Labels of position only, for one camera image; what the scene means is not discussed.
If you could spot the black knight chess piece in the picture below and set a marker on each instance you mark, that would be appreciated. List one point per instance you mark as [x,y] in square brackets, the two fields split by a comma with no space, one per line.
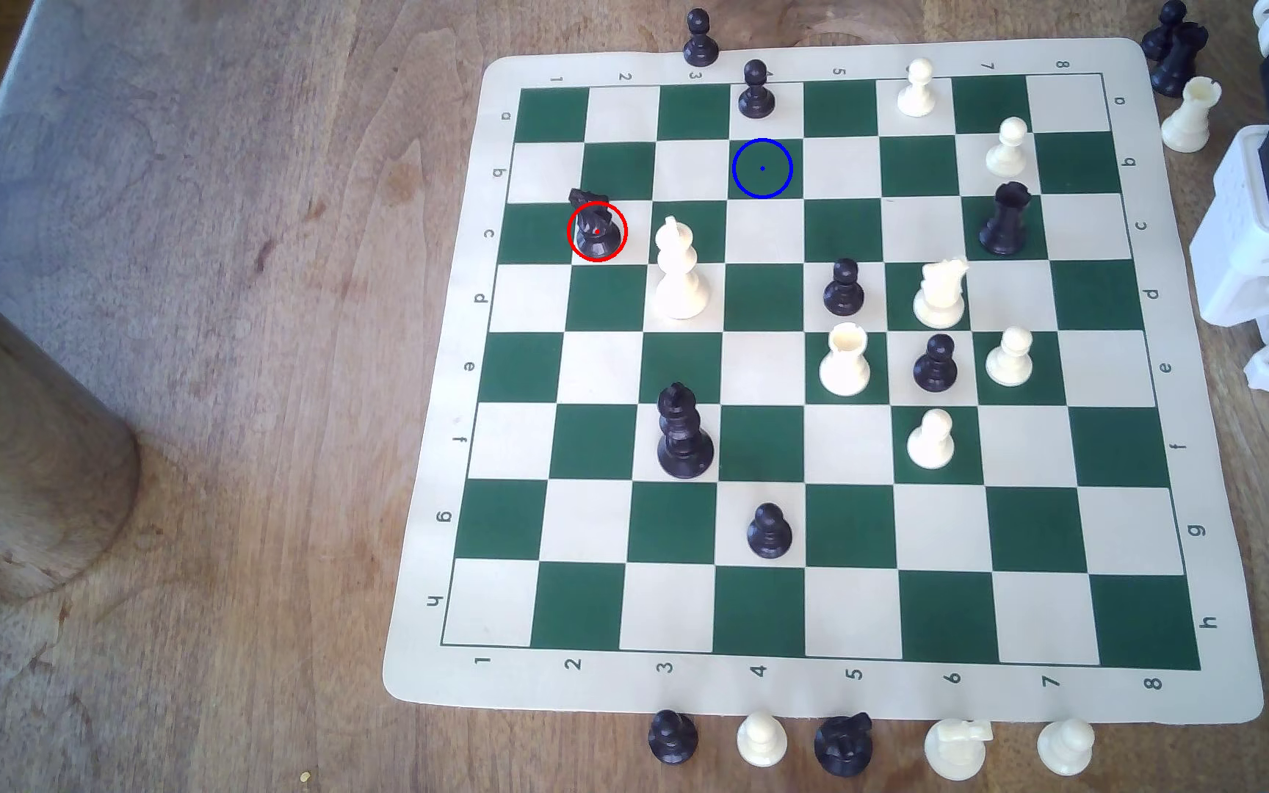
[597,226]
[843,749]

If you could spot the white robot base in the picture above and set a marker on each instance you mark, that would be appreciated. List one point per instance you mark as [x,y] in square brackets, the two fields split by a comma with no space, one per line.
[1240,259]

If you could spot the black king chess piece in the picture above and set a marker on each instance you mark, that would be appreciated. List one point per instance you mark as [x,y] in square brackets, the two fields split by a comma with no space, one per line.
[684,446]

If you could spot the white bishop chess piece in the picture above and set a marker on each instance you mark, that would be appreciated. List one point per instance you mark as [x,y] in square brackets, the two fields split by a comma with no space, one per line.
[681,281]

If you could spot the white rook chess piece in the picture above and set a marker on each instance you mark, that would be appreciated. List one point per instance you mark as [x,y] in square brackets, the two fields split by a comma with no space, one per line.
[1189,121]
[844,369]

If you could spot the green white chess mat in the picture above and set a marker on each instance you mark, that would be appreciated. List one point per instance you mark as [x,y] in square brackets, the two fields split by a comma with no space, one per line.
[767,617]

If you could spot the white pawn chess piece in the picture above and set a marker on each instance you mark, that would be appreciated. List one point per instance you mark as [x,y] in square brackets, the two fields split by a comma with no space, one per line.
[1010,363]
[1007,154]
[917,94]
[761,744]
[1065,749]
[931,446]

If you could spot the white knight chess piece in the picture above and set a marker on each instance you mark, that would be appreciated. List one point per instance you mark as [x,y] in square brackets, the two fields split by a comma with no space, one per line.
[940,297]
[956,751]

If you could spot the black rook chess piece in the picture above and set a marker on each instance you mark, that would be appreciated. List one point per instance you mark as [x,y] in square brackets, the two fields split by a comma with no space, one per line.
[1005,226]

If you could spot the black bishop chess piece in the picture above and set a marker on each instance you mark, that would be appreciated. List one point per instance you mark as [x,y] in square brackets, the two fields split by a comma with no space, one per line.
[1182,61]

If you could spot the round wooden post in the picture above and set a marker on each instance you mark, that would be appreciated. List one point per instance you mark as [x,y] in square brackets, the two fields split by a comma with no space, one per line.
[7,463]

